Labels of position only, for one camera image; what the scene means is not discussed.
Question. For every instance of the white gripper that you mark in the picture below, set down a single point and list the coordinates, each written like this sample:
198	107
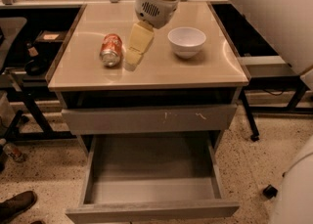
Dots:
156	10

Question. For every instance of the orange coke can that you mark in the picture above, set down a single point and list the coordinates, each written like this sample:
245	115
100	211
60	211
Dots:
111	50

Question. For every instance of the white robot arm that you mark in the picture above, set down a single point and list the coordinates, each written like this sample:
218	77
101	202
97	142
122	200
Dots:
288	26

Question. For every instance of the grey drawer cabinet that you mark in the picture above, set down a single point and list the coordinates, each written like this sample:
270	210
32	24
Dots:
81	80

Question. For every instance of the closed grey top drawer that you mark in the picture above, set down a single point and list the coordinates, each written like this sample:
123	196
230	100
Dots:
149	119

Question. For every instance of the open grey middle drawer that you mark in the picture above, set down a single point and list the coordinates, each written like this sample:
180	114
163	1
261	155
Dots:
149	177

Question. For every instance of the white bowl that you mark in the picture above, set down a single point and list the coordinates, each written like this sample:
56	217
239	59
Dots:
186	42

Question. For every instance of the black table leg with caster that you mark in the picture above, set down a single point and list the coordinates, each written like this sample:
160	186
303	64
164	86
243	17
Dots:
255	134

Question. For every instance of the plastic bottle on floor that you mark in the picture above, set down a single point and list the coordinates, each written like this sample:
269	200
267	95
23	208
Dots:
12	151

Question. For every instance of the brown office chair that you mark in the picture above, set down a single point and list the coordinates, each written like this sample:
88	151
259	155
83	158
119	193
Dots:
270	192

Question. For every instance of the brown shoe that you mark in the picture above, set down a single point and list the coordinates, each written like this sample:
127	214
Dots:
11	208

